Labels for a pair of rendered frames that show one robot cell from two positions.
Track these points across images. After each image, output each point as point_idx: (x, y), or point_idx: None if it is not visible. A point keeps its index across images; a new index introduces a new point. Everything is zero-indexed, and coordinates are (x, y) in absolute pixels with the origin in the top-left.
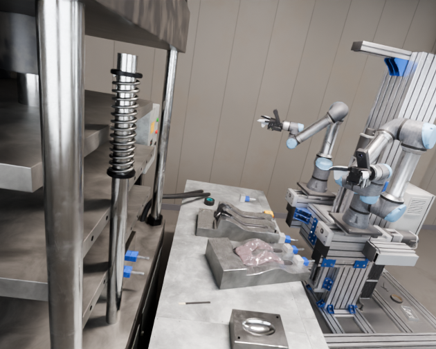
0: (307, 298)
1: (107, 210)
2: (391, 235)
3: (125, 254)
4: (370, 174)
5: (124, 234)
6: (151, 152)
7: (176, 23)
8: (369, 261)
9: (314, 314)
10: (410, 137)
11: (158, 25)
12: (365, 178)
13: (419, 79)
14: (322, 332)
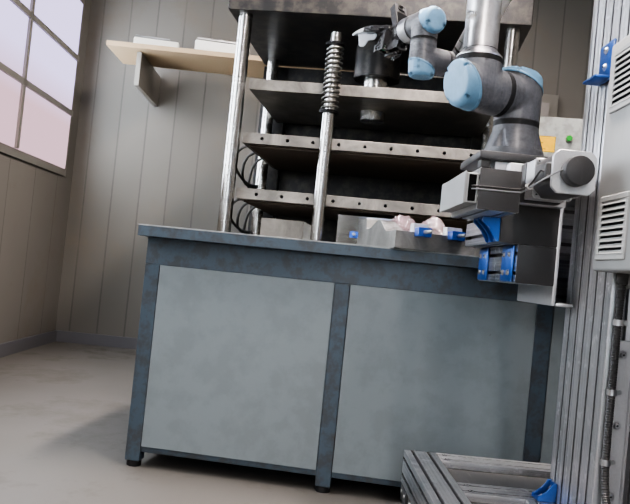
0: (352, 244)
1: (314, 137)
2: (523, 164)
3: (358, 216)
4: (368, 28)
5: (320, 160)
6: (474, 152)
7: (411, 0)
8: (516, 259)
9: (321, 241)
10: None
11: (333, 7)
12: (353, 33)
13: None
14: (292, 238)
